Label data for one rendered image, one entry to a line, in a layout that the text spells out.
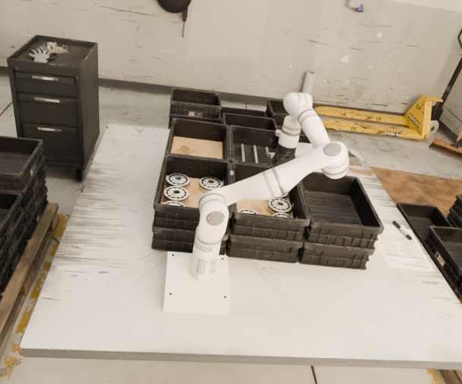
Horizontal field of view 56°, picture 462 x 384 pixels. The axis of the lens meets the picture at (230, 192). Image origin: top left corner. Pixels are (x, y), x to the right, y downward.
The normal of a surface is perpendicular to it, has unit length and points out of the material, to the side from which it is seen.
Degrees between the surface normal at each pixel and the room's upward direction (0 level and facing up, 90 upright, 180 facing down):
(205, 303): 90
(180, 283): 2
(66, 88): 90
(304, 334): 0
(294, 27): 90
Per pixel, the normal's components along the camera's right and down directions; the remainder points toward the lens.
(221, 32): 0.07, 0.55
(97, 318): 0.15, -0.83
